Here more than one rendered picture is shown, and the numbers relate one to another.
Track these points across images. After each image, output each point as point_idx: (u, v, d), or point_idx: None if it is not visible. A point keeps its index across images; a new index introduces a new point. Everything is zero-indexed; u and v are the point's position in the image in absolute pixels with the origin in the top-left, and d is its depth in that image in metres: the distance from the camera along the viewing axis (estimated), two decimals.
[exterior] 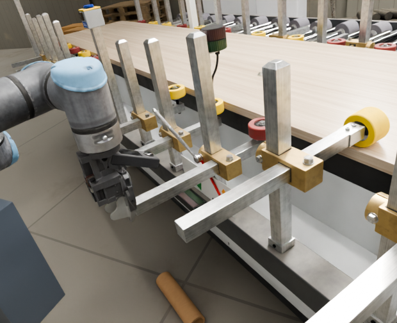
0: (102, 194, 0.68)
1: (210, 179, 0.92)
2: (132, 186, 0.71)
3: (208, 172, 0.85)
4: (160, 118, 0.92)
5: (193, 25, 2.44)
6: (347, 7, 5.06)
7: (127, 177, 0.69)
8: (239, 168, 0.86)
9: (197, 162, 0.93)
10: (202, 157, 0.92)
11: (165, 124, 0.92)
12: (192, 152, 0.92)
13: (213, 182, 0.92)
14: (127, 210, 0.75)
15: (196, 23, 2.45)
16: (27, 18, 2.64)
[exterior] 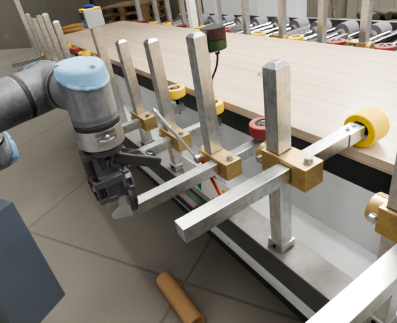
0: (104, 193, 0.68)
1: (210, 179, 0.92)
2: (134, 185, 0.71)
3: (209, 171, 0.85)
4: (160, 118, 0.92)
5: (193, 25, 2.44)
6: (347, 7, 5.06)
7: (129, 177, 0.70)
8: (239, 168, 0.86)
9: (197, 162, 0.93)
10: (202, 157, 0.92)
11: (165, 124, 0.92)
12: (192, 152, 0.92)
13: (213, 182, 0.92)
14: (129, 209, 0.75)
15: (196, 23, 2.45)
16: (27, 18, 2.64)
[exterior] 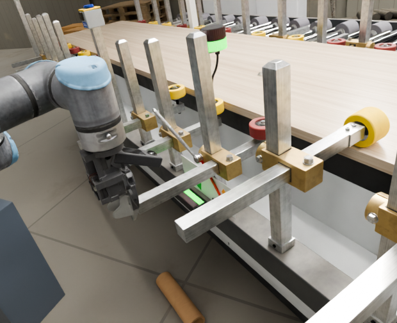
0: (105, 193, 0.69)
1: (210, 179, 0.92)
2: (135, 184, 0.71)
3: (210, 170, 0.85)
4: (160, 118, 0.92)
5: (193, 25, 2.44)
6: (347, 7, 5.06)
7: (130, 176, 0.70)
8: (239, 168, 0.86)
9: (197, 162, 0.93)
10: (202, 157, 0.92)
11: (165, 124, 0.92)
12: (192, 152, 0.92)
13: (213, 182, 0.92)
14: (129, 209, 0.75)
15: (196, 23, 2.45)
16: (27, 18, 2.64)
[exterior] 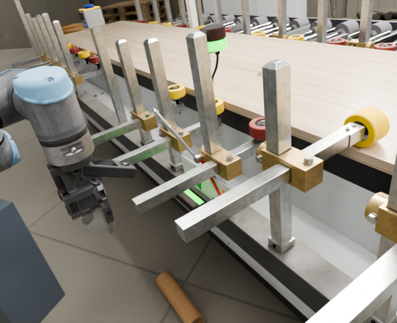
0: (75, 207, 0.66)
1: (210, 179, 0.92)
2: (107, 197, 0.69)
3: (210, 170, 0.85)
4: (160, 118, 0.92)
5: (193, 25, 2.44)
6: (347, 7, 5.06)
7: (101, 189, 0.67)
8: (239, 168, 0.86)
9: (197, 162, 0.93)
10: (202, 157, 0.92)
11: (165, 124, 0.92)
12: (192, 152, 0.92)
13: (213, 182, 0.92)
14: (104, 222, 0.72)
15: (196, 23, 2.45)
16: (27, 18, 2.64)
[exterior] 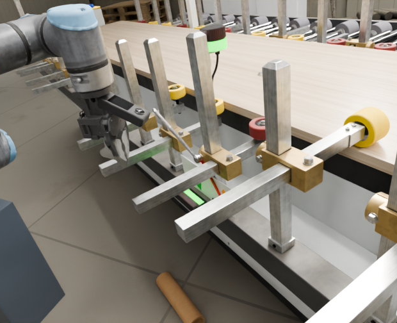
0: (86, 129, 0.78)
1: (210, 179, 0.92)
2: (111, 133, 0.76)
3: (210, 170, 0.85)
4: (160, 118, 0.92)
5: (193, 25, 2.44)
6: (347, 7, 5.06)
7: (105, 124, 0.75)
8: (239, 168, 0.86)
9: (197, 162, 0.93)
10: (202, 157, 0.92)
11: (165, 124, 0.92)
12: (192, 152, 0.92)
13: (213, 182, 0.92)
14: (113, 153, 0.81)
15: (196, 23, 2.45)
16: None
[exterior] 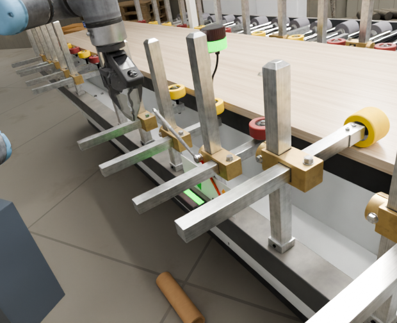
0: (104, 79, 0.90)
1: (210, 179, 0.92)
2: (113, 87, 0.85)
3: (210, 170, 0.85)
4: (160, 118, 0.92)
5: (193, 25, 2.44)
6: (347, 7, 5.06)
7: (107, 77, 0.84)
8: (239, 168, 0.86)
9: (197, 162, 0.93)
10: (202, 157, 0.92)
11: (165, 124, 0.92)
12: (192, 152, 0.92)
13: (213, 182, 0.92)
14: (121, 106, 0.91)
15: (196, 23, 2.45)
16: None
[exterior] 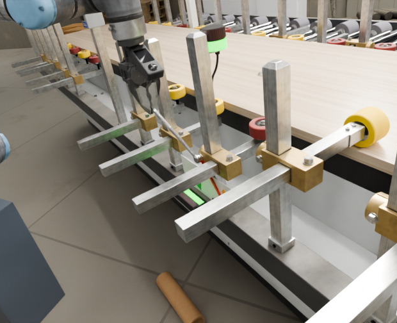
0: (123, 73, 0.92)
1: (210, 179, 0.92)
2: (132, 81, 0.87)
3: (210, 170, 0.85)
4: (160, 118, 0.92)
5: (193, 25, 2.44)
6: (347, 7, 5.06)
7: (128, 71, 0.86)
8: (239, 168, 0.86)
9: (197, 162, 0.93)
10: (202, 157, 0.92)
11: (165, 124, 0.92)
12: (192, 152, 0.92)
13: (213, 182, 0.92)
14: (139, 100, 0.93)
15: (196, 23, 2.45)
16: None
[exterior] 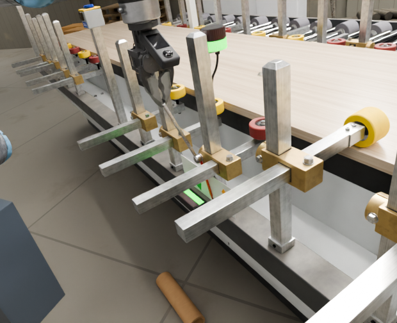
0: (133, 61, 0.83)
1: (205, 179, 0.95)
2: (144, 69, 0.79)
3: (210, 170, 0.85)
4: (168, 114, 0.86)
5: (193, 25, 2.44)
6: (347, 7, 5.06)
7: (139, 58, 0.78)
8: (239, 168, 0.86)
9: None
10: (203, 159, 0.92)
11: (173, 120, 0.87)
12: (194, 153, 0.91)
13: (207, 182, 0.95)
14: None
15: (196, 23, 2.45)
16: (27, 18, 2.64)
